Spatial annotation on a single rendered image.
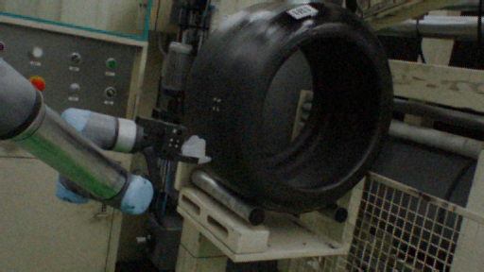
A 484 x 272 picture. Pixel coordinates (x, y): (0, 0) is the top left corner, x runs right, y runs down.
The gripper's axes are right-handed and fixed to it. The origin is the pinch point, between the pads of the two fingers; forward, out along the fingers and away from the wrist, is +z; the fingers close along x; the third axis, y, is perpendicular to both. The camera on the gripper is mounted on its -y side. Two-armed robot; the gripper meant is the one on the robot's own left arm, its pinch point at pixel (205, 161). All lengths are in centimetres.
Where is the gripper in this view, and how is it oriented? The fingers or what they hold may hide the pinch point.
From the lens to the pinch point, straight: 121.5
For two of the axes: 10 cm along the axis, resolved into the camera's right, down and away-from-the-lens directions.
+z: 8.2, 1.9, 5.4
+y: 2.8, -9.6, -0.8
